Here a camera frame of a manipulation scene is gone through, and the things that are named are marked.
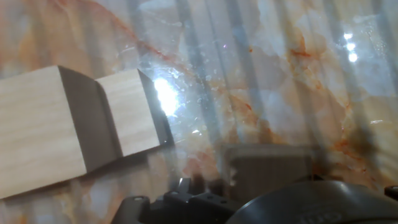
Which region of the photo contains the plain wooden cube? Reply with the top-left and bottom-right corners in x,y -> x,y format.
95,68 -> 175,158
221,144 -> 313,200
0,65 -> 124,200

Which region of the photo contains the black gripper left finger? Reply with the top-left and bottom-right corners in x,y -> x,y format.
110,176 -> 242,224

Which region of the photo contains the orange grey marble mat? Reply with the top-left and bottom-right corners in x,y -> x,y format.
0,0 -> 398,224

